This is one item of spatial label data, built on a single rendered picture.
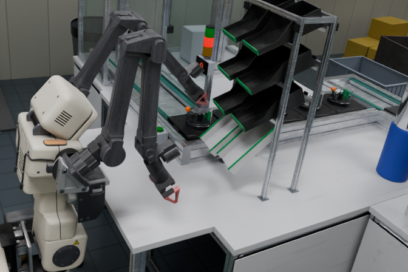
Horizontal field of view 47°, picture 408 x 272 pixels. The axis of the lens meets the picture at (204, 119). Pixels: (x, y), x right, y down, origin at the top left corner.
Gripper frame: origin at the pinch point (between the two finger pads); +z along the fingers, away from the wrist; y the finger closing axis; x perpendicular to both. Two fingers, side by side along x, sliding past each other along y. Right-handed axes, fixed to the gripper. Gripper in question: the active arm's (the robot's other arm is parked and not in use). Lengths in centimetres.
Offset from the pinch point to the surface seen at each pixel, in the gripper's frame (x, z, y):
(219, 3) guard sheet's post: -39.8, -23.8, 17.4
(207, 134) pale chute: 10.6, -1.4, -20.7
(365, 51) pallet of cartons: -241, 323, 226
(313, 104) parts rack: -28, -2, -53
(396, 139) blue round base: -52, 49, -61
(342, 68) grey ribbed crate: -118, 143, 76
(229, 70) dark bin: -14.0, -23.9, -26.3
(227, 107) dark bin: -3.4, -12.2, -29.0
